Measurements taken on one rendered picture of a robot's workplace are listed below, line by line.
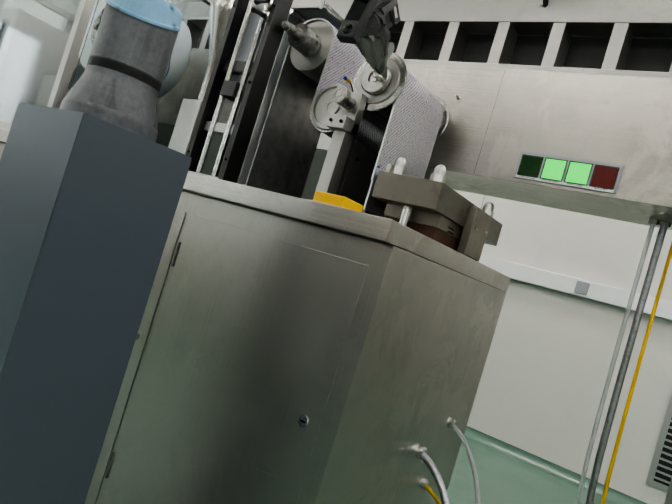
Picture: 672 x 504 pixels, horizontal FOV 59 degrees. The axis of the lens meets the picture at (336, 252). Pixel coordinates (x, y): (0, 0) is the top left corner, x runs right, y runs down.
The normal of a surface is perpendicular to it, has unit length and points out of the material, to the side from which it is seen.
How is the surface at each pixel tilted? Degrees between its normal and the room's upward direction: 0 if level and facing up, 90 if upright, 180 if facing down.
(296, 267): 90
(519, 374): 90
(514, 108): 90
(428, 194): 90
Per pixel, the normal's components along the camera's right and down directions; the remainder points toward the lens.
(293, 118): 0.79, 0.23
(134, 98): 0.71, -0.11
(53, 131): -0.56, -0.19
